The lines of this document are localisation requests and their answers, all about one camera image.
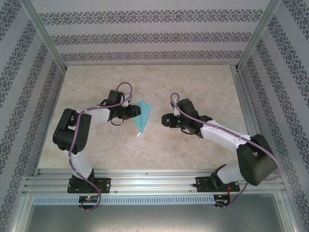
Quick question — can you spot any aluminium frame post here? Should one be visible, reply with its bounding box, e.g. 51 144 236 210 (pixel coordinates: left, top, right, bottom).
237 0 282 71
20 0 68 71

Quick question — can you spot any aluminium mounting rail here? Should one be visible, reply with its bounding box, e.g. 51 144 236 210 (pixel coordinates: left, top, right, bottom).
23 169 287 194

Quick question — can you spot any purple cable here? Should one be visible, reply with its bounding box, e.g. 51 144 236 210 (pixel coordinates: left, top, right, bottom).
170 92 282 210
68 82 134 213

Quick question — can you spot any slotted grey cable duct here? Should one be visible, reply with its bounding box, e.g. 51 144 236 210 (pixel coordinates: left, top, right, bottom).
32 195 215 205

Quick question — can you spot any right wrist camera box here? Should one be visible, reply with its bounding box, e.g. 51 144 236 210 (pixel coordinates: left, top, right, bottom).
170 102 181 117

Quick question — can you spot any light blue cloth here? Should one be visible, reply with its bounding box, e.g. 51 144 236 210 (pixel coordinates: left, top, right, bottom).
132 100 153 135

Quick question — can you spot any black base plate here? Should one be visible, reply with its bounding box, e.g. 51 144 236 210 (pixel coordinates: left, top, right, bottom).
67 177 112 194
195 176 241 193

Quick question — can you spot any aluminium side rail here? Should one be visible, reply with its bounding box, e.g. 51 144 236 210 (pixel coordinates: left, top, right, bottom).
33 69 66 175
230 64 275 174

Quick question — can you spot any grey metal sheet panel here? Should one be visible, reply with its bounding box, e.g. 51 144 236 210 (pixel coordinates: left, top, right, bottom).
23 204 294 232

